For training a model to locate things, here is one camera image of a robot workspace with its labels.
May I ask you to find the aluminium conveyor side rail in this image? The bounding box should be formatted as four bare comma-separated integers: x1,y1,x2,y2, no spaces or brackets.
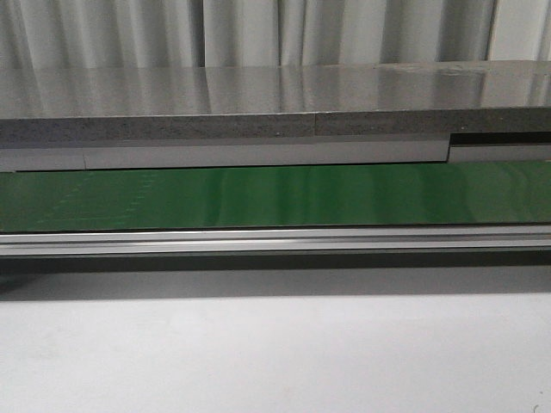
1,225,550,257

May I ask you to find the grey stone counter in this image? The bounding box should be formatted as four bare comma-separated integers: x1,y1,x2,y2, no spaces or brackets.
1,61,550,172

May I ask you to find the white pleated curtain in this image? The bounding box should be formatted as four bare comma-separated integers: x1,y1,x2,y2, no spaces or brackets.
1,1,550,69

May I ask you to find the green conveyor belt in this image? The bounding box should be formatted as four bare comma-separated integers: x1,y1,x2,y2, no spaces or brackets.
1,161,550,233

